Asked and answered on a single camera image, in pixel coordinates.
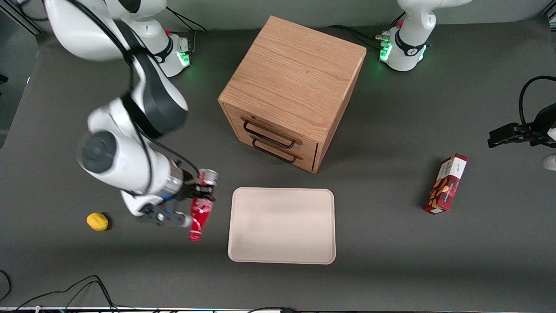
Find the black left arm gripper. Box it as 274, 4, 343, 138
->
487, 103, 556, 149

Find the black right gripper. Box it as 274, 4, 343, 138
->
173, 172, 216, 209

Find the red soda can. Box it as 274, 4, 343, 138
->
188, 169, 219, 242

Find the beige rectangular tray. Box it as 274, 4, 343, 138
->
228, 187, 336, 265

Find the red cookie box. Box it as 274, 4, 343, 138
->
424, 153, 468, 215

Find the wooden drawer front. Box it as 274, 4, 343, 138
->
228, 124, 318, 173
222, 103, 320, 160

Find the yellow lemon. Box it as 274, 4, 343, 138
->
86, 212, 109, 232

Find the wooden drawer cabinet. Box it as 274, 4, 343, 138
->
218, 16, 367, 174

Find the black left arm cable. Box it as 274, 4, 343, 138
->
518, 76, 556, 131

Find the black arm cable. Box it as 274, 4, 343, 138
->
65, 0, 201, 180
518, 76, 556, 131

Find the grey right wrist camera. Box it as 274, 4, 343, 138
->
136, 208, 193, 229

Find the black metal drawer handle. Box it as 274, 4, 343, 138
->
252, 138, 298, 164
243, 119, 298, 149

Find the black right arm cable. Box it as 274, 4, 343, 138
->
65, 0, 201, 180

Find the black floor cable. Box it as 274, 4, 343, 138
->
0, 270, 120, 312

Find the black right base cable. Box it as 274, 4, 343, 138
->
166, 6, 209, 53

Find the black base cable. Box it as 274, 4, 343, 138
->
327, 12, 407, 49
166, 6, 209, 53

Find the black left base cable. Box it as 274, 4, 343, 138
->
327, 12, 407, 49

